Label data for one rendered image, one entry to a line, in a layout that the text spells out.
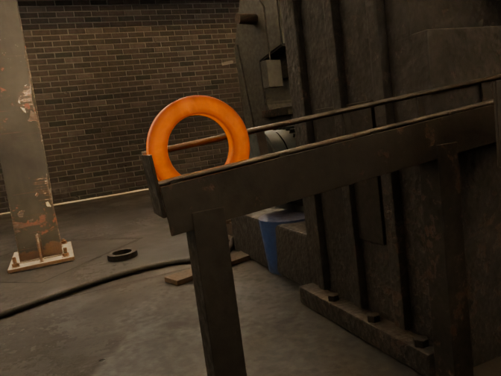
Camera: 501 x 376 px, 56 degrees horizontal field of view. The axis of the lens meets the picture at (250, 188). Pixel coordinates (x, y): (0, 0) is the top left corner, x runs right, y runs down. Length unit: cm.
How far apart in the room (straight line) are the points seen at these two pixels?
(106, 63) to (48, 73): 78
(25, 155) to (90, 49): 390
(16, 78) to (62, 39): 374
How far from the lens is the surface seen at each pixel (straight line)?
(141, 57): 711
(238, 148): 84
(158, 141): 81
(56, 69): 696
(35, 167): 331
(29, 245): 336
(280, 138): 223
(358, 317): 156
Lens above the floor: 70
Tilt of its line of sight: 7 degrees down
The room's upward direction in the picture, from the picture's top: 7 degrees counter-clockwise
